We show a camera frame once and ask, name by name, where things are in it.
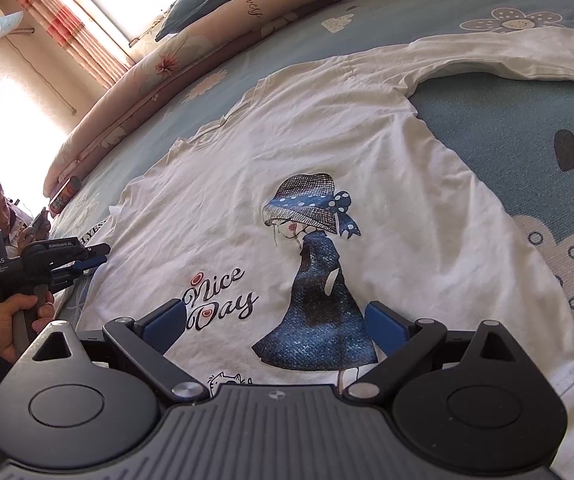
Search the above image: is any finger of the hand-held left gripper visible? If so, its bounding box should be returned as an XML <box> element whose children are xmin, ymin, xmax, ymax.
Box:
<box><xmin>52</xmin><ymin>255</ymin><xmax>109</xmax><ymax>293</ymax></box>
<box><xmin>73</xmin><ymin>242</ymin><xmax>113</xmax><ymax>263</ymax></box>

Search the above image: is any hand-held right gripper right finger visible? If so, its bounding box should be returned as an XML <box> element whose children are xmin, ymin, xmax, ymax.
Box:
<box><xmin>343</xmin><ymin>301</ymin><xmax>516</xmax><ymax>404</ymax></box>

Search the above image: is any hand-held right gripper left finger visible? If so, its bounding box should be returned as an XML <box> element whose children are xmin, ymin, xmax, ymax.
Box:
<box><xmin>32</xmin><ymin>299</ymin><xmax>211</xmax><ymax>404</ymax></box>

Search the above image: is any white printed long-sleeve shirt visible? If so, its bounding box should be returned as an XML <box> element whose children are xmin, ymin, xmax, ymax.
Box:
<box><xmin>50</xmin><ymin>27</ymin><xmax>574</xmax><ymax>480</ymax></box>

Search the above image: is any person's left hand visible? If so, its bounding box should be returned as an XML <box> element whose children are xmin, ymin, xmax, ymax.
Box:
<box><xmin>0</xmin><ymin>295</ymin><xmax>56</xmax><ymax>364</ymax></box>

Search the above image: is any red chip can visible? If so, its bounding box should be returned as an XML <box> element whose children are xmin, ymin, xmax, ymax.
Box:
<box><xmin>50</xmin><ymin>176</ymin><xmax>82</xmax><ymax>216</ymax></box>

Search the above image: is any pink floral quilt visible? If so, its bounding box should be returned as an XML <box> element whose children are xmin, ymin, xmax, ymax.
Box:
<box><xmin>44</xmin><ymin>0</ymin><xmax>442</xmax><ymax>193</ymax></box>

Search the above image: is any pink striped curtain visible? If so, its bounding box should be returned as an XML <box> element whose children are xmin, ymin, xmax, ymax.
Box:
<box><xmin>4</xmin><ymin>0</ymin><xmax>136</xmax><ymax>91</ymax></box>

